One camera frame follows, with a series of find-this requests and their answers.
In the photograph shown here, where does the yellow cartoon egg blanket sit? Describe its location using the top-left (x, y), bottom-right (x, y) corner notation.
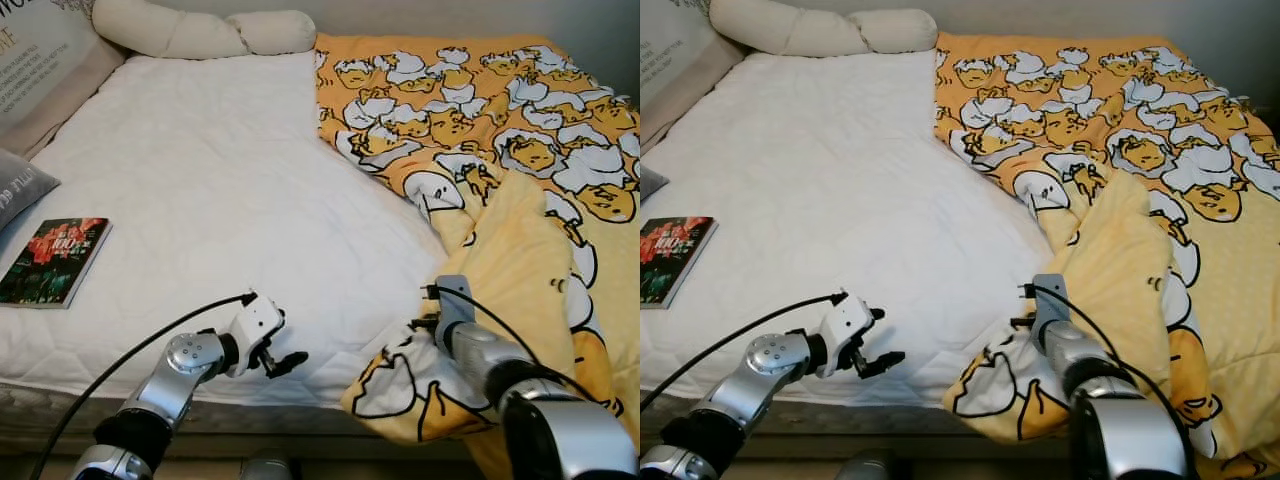
top-left (315, 35), bottom-right (641, 480)
top-left (935, 33), bottom-right (1280, 480)

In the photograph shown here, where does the grey bed base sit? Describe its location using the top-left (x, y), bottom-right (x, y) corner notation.
top-left (0, 383), bottom-right (361, 437)
top-left (640, 385), bottom-right (963, 441)

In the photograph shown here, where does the silver robot leg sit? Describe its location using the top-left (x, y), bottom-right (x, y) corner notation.
top-left (240, 455), bottom-right (297, 480)
top-left (835, 450), bottom-right (901, 480)

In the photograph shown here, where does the dark green red book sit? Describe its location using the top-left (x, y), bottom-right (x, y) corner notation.
top-left (0, 217), bottom-right (113, 309)
top-left (640, 215), bottom-right (719, 309)

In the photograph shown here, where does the cream bolster pillow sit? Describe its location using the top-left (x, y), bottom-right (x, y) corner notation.
top-left (92, 0), bottom-right (317, 59)
top-left (710, 0), bottom-right (939, 57)

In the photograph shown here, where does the printed lettering headboard cushion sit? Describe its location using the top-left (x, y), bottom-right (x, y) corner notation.
top-left (0, 0), bottom-right (126, 159)
top-left (640, 0), bottom-right (747, 151)

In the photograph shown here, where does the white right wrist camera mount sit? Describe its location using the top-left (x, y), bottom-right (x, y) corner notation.
top-left (425, 275), bottom-right (477, 351)
top-left (1020, 273), bottom-right (1072, 347)

